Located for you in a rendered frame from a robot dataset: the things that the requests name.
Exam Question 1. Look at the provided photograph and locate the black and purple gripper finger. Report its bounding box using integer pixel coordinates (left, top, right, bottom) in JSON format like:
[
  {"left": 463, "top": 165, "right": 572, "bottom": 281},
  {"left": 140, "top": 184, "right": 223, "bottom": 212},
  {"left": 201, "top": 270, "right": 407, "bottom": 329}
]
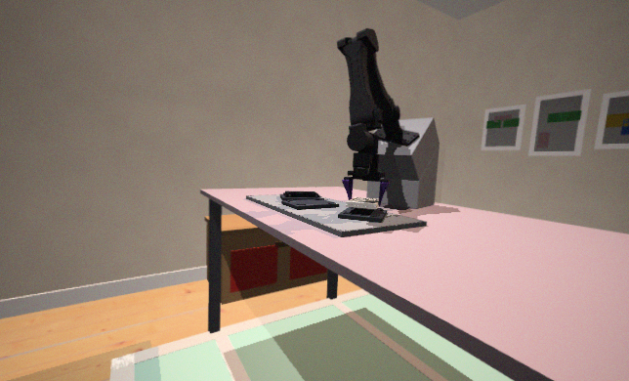
[
  {"left": 379, "top": 182, "right": 390, "bottom": 206},
  {"left": 342, "top": 179, "right": 354, "bottom": 200}
]

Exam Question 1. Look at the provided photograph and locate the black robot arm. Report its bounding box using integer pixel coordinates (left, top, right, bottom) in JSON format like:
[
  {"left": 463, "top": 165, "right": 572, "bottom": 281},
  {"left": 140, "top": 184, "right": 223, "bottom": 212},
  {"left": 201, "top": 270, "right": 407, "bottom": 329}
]
[{"left": 337, "top": 28, "right": 419, "bottom": 176}]

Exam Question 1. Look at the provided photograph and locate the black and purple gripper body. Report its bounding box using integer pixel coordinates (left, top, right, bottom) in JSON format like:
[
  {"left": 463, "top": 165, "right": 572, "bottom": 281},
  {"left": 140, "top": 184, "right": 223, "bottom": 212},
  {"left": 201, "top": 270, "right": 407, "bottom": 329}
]
[{"left": 344, "top": 170, "right": 390, "bottom": 183}]

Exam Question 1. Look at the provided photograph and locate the white well plate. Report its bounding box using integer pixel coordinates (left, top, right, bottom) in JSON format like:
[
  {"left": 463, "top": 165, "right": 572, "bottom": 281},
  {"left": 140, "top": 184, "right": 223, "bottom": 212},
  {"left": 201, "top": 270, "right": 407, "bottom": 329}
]
[{"left": 346, "top": 197, "right": 379, "bottom": 209}]

